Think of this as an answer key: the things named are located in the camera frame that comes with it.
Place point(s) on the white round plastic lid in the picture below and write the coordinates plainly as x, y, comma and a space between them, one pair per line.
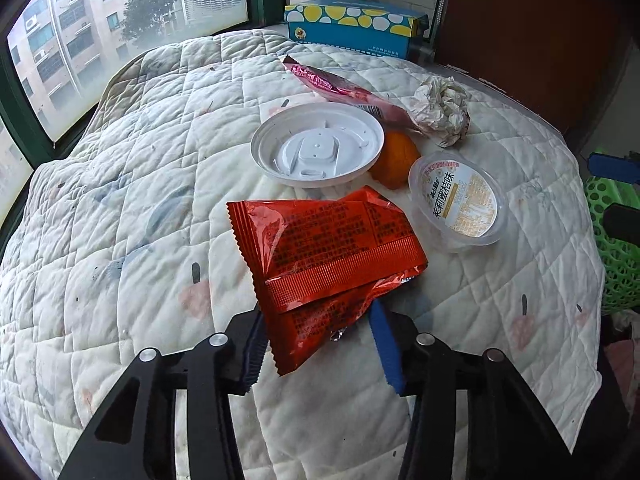
320, 145

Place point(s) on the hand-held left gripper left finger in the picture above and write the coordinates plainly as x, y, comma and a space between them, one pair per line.
252, 355

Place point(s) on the blue patterned tissue box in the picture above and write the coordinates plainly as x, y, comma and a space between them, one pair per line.
350, 30

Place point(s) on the green perforated plastic basket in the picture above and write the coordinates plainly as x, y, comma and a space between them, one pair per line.
615, 270

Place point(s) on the pink cloth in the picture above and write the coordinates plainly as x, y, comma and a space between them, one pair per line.
625, 365

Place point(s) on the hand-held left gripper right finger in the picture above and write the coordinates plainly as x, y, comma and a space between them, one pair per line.
385, 350

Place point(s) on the beige apartment building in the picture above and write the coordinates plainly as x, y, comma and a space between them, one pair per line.
65, 25

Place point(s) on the pink snack wrapper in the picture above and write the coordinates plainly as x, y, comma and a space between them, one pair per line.
340, 87

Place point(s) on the small orange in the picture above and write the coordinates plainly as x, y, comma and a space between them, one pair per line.
395, 160

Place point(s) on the clear labelled jelly cup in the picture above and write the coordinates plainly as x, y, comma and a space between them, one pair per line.
460, 200

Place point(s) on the brown wooden cabinet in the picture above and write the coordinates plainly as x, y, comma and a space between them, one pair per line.
525, 35

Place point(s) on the red snack wrapper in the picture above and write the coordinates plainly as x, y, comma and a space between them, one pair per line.
325, 250

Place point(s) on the white quilted mat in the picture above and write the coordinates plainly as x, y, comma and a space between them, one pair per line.
125, 210

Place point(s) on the green tree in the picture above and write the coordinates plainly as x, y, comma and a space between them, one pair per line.
150, 10

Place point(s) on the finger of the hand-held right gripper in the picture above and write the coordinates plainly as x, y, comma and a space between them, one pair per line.
612, 166
622, 225

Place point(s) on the paper ball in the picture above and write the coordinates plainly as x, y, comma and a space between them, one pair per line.
440, 105

